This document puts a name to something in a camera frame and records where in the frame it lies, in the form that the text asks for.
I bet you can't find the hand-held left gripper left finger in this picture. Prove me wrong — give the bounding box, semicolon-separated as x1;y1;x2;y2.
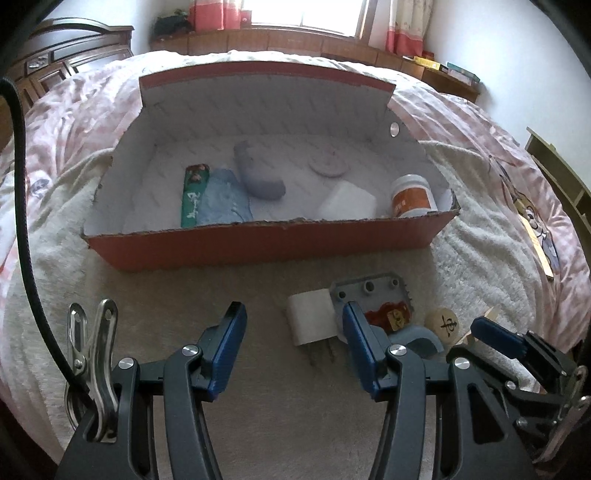
55;302;247;480

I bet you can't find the pink printed bed sheet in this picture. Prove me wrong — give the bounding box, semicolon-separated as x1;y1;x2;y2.
0;48;591;416

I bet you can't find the light wooden shelf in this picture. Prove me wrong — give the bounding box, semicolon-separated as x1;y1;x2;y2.
525;127;591;227

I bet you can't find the grey cylinder part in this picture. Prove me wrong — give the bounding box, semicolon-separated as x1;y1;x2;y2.
233;141;286;200

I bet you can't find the metal spring clip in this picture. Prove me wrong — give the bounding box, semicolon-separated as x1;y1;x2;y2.
65;299;118;444

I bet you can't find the yellow book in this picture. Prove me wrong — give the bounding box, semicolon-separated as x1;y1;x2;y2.
413;55;448;72

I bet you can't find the white earbud case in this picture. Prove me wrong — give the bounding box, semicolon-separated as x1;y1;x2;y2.
318;180;377;221

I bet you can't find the green book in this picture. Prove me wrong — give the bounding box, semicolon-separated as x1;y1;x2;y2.
445;62;481;81

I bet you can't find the red cardboard box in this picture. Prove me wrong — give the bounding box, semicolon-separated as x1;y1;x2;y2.
82;62;461;273

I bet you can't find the blue correction tape dispenser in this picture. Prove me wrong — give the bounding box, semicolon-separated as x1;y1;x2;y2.
198;168;254;226

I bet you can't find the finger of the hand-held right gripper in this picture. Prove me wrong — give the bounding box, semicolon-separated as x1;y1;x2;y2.
470;318;529;360
445;345;520;386

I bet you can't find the grey plate with holes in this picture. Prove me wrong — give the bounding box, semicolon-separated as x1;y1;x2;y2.
329;272;413;342

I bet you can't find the window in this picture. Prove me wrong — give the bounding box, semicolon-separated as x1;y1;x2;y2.
240;0;370;38

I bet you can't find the green cartoon lighter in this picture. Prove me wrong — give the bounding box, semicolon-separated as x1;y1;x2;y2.
181;163;212;228

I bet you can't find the red decorated magnet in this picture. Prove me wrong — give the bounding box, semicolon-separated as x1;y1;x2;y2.
364;302;411;333

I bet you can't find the pink patterned curtain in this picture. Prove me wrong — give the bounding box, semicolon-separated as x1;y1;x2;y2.
187;0;252;33
385;0;435;58

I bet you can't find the small wooden block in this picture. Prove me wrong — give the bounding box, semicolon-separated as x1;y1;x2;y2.
455;307;502;347

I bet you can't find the white bottle orange label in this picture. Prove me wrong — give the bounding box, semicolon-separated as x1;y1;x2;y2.
390;174;439;217

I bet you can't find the black braided cable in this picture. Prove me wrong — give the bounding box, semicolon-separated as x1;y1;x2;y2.
0;78;93;398

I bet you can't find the white charger plug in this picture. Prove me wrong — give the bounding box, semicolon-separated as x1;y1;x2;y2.
286;288;340;365

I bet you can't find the round wooden chess piece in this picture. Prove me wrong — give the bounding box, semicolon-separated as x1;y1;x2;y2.
425;308;460;344

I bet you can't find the dark green object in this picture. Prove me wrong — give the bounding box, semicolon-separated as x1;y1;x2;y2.
154;14;192;35

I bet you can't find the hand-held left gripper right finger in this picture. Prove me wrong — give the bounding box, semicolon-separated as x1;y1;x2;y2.
342;301;539;480

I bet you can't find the round pale pink disc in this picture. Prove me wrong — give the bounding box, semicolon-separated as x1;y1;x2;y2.
308;152;349;177

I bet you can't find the dark wooden headboard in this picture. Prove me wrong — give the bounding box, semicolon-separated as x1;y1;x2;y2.
0;18;134;148

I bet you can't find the white fleece blanket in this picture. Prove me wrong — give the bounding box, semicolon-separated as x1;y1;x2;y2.
0;138;578;480

